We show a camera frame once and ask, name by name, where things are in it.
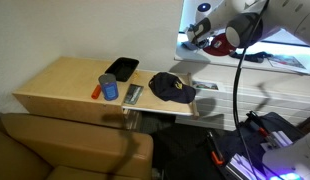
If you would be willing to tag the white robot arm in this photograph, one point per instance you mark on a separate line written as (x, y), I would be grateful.
(288, 13)

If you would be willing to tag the light blue cap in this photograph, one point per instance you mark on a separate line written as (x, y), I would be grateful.
(188, 46)

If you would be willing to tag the colourful printed magazine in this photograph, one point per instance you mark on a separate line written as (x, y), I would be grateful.
(286, 63)

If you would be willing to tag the light wooden drawer cabinet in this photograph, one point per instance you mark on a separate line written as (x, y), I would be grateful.
(61, 83)

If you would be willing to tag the brown leather sofa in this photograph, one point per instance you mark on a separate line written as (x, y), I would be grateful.
(71, 150)

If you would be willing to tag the white-framed photo card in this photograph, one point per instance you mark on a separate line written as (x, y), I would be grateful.
(205, 85)

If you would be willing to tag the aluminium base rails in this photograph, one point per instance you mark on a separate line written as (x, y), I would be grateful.
(245, 166)

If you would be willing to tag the black plastic tray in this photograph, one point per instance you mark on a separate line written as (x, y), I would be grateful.
(122, 69)

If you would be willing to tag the black cap with yellow logo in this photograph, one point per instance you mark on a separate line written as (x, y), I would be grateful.
(168, 87)

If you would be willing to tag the dark blue bag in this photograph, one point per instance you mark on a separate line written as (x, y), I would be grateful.
(228, 143)

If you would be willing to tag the white panel radiator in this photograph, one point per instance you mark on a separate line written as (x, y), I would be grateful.
(261, 100)

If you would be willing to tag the small orange cylinder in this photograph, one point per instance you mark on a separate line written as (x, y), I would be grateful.
(96, 92)

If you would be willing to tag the black clamp with orange grip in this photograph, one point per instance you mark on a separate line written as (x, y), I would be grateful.
(258, 125)
(215, 150)

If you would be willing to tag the navy blue cloth item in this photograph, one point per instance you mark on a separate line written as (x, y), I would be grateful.
(253, 57)

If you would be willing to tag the white windowsill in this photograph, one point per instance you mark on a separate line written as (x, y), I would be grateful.
(208, 59)

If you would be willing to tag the wooden pull-out shelf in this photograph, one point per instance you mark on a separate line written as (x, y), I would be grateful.
(151, 103)

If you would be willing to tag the blue cylindrical can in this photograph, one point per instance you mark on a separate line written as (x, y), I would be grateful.
(109, 87)

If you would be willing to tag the red cap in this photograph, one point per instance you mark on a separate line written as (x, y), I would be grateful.
(219, 46)

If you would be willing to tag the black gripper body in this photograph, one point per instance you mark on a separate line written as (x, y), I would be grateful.
(202, 31)

